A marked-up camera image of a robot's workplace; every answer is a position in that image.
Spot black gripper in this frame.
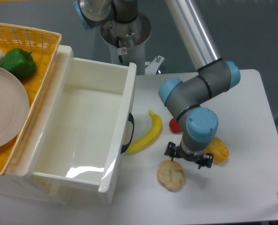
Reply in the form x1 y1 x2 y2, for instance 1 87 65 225
164 142 214 169

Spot round braided bread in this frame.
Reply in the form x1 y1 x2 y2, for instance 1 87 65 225
157 159 185 191

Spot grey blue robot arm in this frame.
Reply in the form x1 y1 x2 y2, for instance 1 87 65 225
74 0 241 168

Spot pink round plate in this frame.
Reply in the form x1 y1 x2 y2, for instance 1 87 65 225
0 68 29 146

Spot yellow bell pepper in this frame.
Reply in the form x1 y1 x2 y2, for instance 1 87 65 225
205 137 229 164

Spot red bell pepper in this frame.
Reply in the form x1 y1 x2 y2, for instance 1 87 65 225
169 118 182 134

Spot yellow banana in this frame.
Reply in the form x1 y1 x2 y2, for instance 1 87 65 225
126 110 162 154

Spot white open drawer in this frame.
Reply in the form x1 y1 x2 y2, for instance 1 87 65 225
33 58 137 204

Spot white drawer cabinet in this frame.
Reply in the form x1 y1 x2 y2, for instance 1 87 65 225
0 45 73 204

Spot yellow woven basket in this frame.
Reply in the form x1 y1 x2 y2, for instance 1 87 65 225
0 22 62 176

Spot green bell pepper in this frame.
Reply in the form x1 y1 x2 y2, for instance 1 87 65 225
0 48 37 80

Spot black drawer handle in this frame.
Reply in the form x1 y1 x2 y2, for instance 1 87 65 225
121 112 135 154

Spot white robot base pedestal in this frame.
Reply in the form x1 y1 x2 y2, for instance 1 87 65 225
101 13 165 75

